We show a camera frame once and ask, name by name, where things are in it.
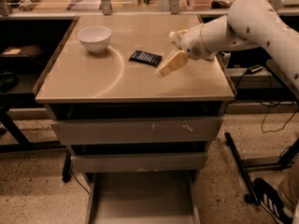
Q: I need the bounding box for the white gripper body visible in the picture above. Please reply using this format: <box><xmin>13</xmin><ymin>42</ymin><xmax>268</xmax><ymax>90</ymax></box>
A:
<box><xmin>180</xmin><ymin>23</ymin><xmax>207</xmax><ymax>60</ymax></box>

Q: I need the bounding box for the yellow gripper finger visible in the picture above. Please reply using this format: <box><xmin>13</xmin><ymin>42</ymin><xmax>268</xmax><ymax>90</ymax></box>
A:
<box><xmin>175</xmin><ymin>29</ymin><xmax>187</xmax><ymax>42</ymax></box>
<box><xmin>155</xmin><ymin>49</ymin><xmax>189</xmax><ymax>78</ymax></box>

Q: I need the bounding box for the dark blue rxbar wrapper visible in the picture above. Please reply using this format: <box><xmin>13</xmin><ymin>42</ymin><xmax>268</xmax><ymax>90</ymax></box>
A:
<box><xmin>129</xmin><ymin>50</ymin><xmax>162</xmax><ymax>67</ymax></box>

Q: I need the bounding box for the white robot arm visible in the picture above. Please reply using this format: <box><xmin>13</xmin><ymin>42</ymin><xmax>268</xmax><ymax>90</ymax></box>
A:
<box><xmin>156</xmin><ymin>0</ymin><xmax>299</xmax><ymax>89</ymax></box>

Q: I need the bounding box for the top grey drawer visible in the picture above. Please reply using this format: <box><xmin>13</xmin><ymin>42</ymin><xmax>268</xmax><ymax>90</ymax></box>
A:
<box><xmin>51</xmin><ymin>117</ymin><xmax>222</xmax><ymax>146</ymax></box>

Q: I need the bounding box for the grey drawer cabinet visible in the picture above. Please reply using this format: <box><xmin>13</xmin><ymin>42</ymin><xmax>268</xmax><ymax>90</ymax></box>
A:
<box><xmin>32</xmin><ymin>14</ymin><xmax>237</xmax><ymax>224</ymax></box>

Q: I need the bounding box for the middle grey drawer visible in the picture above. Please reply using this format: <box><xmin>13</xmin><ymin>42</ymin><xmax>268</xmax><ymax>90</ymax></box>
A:
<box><xmin>71</xmin><ymin>152</ymin><xmax>207</xmax><ymax>173</ymax></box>

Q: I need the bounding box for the open bottom grey drawer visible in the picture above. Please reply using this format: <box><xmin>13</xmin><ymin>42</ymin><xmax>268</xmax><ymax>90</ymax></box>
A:
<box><xmin>84</xmin><ymin>171</ymin><xmax>201</xmax><ymax>224</ymax></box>

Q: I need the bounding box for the clear plastic water bottle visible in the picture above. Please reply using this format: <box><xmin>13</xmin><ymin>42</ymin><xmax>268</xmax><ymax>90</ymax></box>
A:
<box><xmin>169</xmin><ymin>29</ymin><xmax>216</xmax><ymax>61</ymax></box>

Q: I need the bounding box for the black power adapter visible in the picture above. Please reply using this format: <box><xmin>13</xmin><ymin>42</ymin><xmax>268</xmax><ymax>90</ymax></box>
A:
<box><xmin>246</xmin><ymin>64</ymin><xmax>263</xmax><ymax>75</ymax></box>

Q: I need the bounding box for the white ceramic bowl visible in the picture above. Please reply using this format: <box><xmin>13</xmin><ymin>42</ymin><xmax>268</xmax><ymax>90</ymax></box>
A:
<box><xmin>77</xmin><ymin>26</ymin><xmax>112</xmax><ymax>53</ymax></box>

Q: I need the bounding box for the black striped sneaker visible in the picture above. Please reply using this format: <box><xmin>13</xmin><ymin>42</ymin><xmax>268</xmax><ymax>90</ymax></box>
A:
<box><xmin>253</xmin><ymin>177</ymin><xmax>293</xmax><ymax>224</ymax></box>

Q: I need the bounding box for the black cable on floor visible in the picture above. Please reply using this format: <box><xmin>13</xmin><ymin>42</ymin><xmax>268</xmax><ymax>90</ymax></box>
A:
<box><xmin>255</xmin><ymin>100</ymin><xmax>299</xmax><ymax>134</ymax></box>

